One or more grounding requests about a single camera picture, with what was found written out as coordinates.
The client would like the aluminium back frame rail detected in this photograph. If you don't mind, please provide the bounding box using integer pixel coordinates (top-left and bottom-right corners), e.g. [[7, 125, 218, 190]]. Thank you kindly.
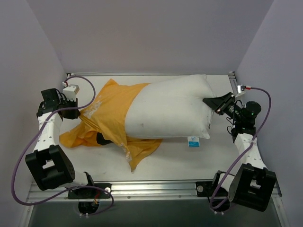
[[66, 71, 235, 77]]

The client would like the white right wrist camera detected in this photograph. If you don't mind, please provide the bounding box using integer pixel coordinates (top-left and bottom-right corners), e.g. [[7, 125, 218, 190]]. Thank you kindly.
[[235, 84, 251, 98]]

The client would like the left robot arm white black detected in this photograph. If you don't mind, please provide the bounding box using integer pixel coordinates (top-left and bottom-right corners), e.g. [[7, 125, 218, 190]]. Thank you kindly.
[[25, 85, 96, 198]]

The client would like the blue white pillow label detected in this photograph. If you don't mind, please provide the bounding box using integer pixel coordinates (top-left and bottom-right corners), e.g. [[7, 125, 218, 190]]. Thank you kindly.
[[187, 137, 200, 148]]

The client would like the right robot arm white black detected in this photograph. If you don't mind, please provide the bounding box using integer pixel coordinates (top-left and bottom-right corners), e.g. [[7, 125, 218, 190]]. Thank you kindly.
[[203, 93, 276, 213]]

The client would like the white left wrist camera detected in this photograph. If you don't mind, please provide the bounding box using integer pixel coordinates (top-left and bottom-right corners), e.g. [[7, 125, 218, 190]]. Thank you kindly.
[[62, 82, 80, 102]]

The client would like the white pillow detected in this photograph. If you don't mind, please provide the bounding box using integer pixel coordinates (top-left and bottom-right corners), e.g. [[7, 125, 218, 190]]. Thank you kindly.
[[125, 74, 215, 139]]

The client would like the yellow Mickey Mouse pillowcase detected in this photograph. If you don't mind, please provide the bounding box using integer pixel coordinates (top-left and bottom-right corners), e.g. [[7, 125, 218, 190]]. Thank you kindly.
[[59, 79, 162, 171]]

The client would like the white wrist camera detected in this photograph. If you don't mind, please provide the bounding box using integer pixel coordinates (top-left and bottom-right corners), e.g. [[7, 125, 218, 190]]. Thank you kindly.
[[235, 84, 251, 98], [62, 82, 80, 102]]

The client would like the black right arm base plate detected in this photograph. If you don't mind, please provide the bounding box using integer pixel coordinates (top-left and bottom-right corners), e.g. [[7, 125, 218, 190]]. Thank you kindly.
[[195, 180, 236, 197]]

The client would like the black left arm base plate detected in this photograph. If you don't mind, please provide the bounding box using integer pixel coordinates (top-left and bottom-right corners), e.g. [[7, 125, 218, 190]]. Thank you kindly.
[[67, 183, 112, 200]]

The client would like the aluminium front frame rail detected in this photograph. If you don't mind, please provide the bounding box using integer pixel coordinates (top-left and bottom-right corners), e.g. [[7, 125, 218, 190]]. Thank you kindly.
[[26, 177, 282, 203]]

